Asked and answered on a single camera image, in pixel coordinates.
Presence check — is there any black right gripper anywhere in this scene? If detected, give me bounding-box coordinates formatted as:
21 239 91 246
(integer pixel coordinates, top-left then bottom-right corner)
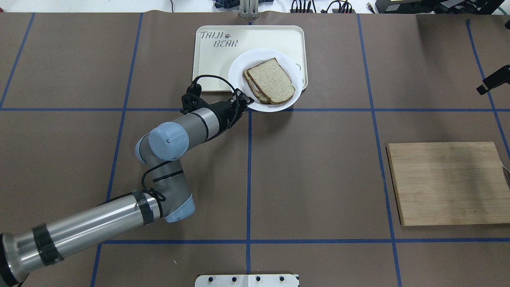
477 64 510 96

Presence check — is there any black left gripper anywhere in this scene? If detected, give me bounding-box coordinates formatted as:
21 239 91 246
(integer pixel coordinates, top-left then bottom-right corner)
210 89 255 132

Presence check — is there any white round plate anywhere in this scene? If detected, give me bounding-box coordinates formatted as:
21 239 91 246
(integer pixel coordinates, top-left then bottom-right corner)
228 48 305 113

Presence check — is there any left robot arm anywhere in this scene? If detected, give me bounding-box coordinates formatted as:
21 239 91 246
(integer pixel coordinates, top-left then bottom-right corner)
1 87 254 287

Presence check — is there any bread slice with fried egg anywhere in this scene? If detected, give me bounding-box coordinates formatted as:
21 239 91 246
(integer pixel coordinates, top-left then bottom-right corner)
243 70 271 105

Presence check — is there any cream bear tray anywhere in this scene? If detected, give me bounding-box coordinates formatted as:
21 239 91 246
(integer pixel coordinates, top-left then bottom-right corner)
192 24 308 88

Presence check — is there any wooden cutting board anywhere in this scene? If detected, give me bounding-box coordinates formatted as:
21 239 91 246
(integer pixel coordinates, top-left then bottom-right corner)
386 142 510 226

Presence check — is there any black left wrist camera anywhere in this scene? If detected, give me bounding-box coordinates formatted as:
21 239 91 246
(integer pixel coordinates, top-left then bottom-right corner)
180 81 202 115

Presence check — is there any aluminium frame post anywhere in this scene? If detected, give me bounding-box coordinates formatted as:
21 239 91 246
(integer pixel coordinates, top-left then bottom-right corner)
239 0 260 20

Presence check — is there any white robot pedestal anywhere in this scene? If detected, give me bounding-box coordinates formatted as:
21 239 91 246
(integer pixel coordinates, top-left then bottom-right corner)
194 274 300 287

